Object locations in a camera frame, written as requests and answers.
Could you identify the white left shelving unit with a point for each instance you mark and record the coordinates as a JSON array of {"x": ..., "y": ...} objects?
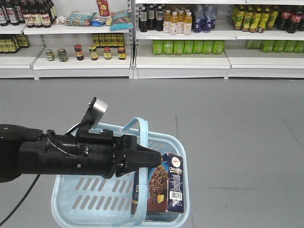
[{"x": 62, "y": 51}]

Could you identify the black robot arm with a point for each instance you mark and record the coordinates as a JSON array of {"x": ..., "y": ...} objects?
[{"x": 33, "y": 151}]

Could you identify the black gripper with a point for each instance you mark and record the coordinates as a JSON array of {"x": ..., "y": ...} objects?
[{"x": 100, "y": 154}]

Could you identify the light blue shopping basket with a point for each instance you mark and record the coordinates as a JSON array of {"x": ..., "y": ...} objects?
[{"x": 95, "y": 202}]

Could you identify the white right shelving unit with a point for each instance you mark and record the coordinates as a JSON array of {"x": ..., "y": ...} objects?
[{"x": 235, "y": 61}]

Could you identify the white shelving unit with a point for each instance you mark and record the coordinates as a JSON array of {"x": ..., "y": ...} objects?
[
  {"x": 62, "y": 51},
  {"x": 235, "y": 61}
]

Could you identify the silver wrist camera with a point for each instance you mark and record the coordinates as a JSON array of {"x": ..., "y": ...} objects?
[{"x": 94, "y": 113}]

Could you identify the blue chocolate cookie box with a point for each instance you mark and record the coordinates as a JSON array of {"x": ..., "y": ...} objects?
[{"x": 165, "y": 189}]

